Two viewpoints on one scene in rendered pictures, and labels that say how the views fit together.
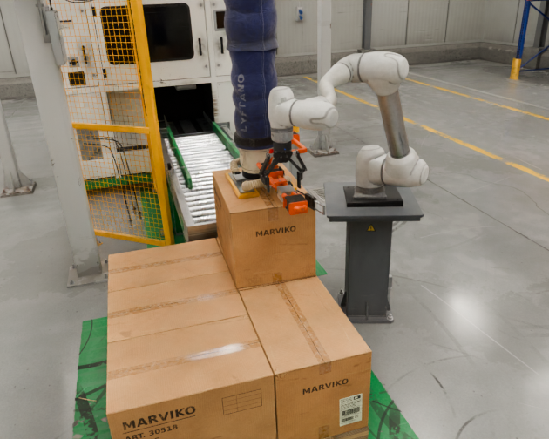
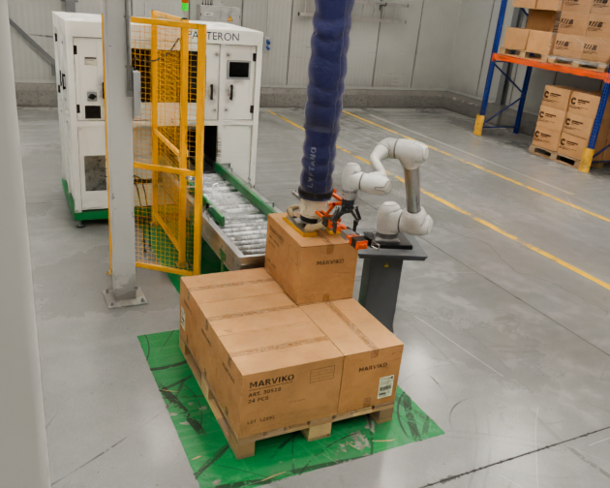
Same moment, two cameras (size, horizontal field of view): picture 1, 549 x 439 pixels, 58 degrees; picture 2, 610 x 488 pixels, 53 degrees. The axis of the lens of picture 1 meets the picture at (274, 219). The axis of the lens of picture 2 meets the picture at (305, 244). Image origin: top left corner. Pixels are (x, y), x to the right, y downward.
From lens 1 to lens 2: 1.71 m
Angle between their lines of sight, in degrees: 11
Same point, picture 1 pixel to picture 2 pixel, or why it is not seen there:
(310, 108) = (375, 180)
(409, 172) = (419, 225)
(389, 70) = (416, 154)
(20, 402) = (113, 393)
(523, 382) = (492, 381)
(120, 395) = (246, 365)
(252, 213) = (316, 248)
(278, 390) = (345, 367)
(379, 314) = not seen: hidden behind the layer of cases
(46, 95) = (119, 138)
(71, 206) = (121, 235)
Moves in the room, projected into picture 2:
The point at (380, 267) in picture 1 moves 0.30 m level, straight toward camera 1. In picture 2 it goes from (390, 296) to (393, 316)
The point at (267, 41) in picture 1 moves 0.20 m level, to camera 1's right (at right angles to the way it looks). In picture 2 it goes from (335, 126) to (367, 128)
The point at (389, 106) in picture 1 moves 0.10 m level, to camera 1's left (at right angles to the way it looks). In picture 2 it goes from (412, 177) to (398, 176)
